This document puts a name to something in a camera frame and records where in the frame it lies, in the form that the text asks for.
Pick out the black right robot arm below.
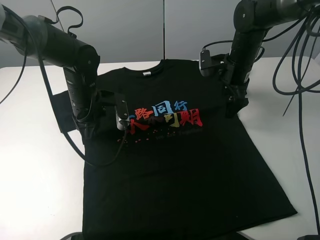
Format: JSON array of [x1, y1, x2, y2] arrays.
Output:
[[223, 0, 320, 118]]

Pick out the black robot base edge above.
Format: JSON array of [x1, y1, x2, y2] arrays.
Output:
[[60, 232, 84, 240]]

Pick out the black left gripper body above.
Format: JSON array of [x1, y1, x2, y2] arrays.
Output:
[[72, 89, 116, 140]]

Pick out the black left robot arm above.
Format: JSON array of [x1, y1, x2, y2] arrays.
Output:
[[0, 5, 104, 139]]

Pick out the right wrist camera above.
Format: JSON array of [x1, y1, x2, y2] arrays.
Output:
[[199, 49, 226, 77]]

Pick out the black printed t-shirt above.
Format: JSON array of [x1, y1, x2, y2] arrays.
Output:
[[48, 58, 298, 240]]

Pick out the right arm black cable bundle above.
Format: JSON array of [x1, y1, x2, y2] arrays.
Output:
[[272, 0, 320, 240]]

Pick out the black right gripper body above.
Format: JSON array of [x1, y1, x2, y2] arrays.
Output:
[[219, 53, 250, 118]]

